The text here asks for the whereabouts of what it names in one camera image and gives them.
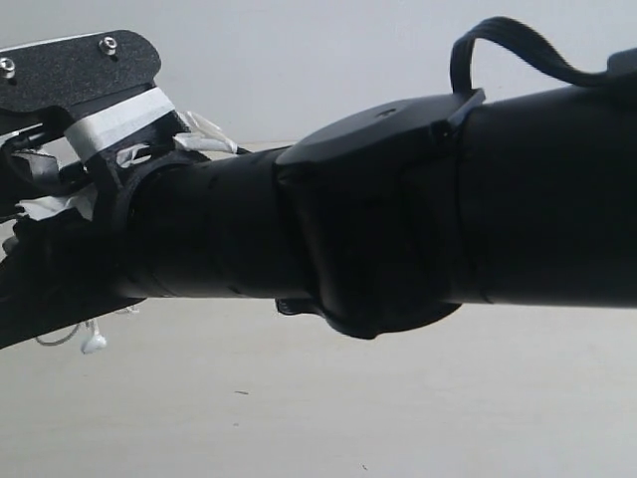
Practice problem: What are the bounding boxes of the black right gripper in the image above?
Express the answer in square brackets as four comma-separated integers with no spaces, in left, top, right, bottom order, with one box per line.
[1,148,208,349]

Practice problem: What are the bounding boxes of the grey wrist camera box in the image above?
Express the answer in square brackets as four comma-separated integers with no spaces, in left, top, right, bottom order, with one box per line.
[0,29,238,223]

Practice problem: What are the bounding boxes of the black camera cable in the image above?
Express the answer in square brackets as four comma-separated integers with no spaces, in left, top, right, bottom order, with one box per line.
[449,16,613,96]

